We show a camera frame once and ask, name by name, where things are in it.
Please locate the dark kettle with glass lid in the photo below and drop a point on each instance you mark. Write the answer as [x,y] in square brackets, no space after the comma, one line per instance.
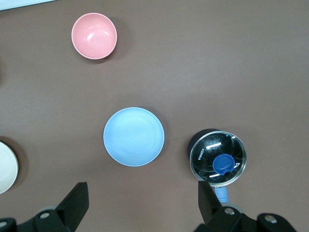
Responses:
[210,149]

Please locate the blue plate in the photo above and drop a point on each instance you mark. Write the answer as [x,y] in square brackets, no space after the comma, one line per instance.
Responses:
[134,137]

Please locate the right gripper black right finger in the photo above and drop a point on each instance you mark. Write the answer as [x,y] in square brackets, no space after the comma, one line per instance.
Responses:
[210,212]

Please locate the brown table cover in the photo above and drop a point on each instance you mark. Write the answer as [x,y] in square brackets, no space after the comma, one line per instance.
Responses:
[217,72]

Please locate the small pink bowl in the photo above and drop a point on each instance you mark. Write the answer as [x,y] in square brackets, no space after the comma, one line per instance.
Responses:
[94,36]

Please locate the beige plate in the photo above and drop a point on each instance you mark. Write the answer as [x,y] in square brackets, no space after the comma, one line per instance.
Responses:
[6,166]

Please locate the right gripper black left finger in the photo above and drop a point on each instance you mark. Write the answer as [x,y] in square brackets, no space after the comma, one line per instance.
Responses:
[72,205]

